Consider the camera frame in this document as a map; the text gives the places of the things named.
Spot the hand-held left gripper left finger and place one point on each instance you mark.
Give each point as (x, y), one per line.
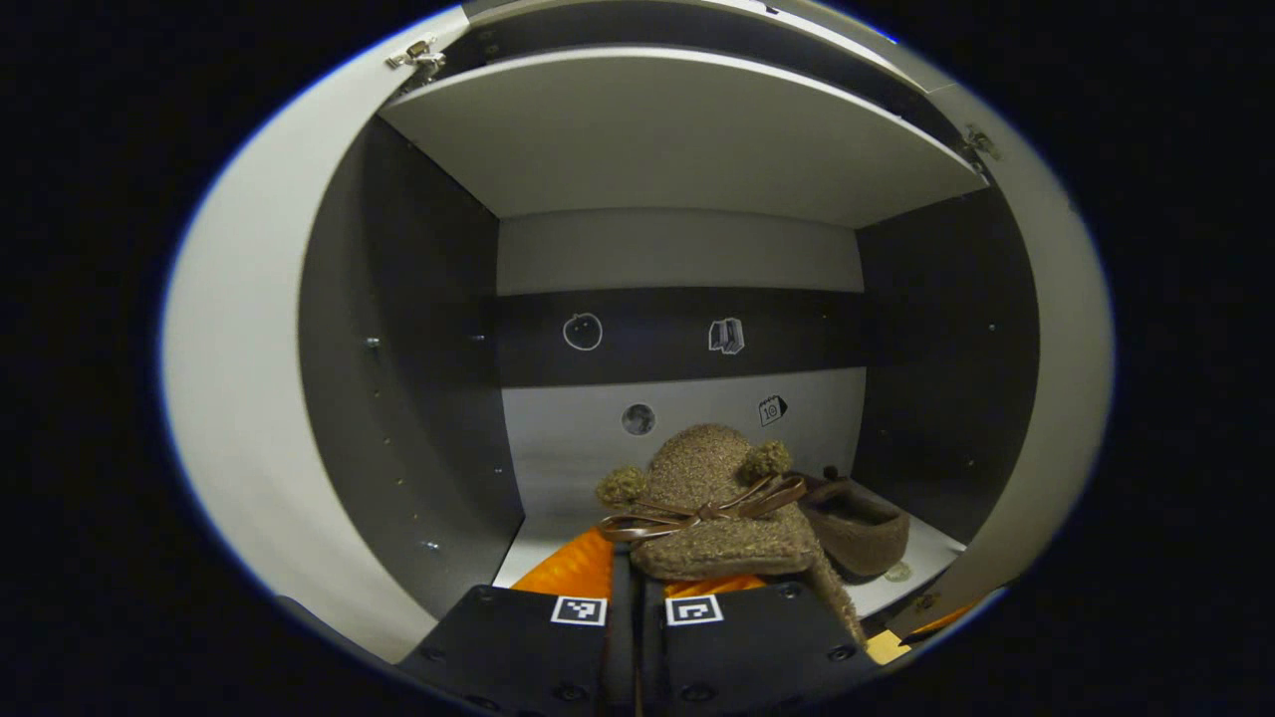
(518, 647)

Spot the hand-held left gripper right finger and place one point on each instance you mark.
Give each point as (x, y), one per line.
(757, 647)

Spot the brown plush shoe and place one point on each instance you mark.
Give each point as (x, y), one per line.
(697, 468)
(857, 543)

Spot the grey white shoe cabinet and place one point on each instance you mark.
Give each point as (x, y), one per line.
(677, 149)

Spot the metal door hinge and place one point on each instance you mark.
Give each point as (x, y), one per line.
(981, 142)
(418, 55)

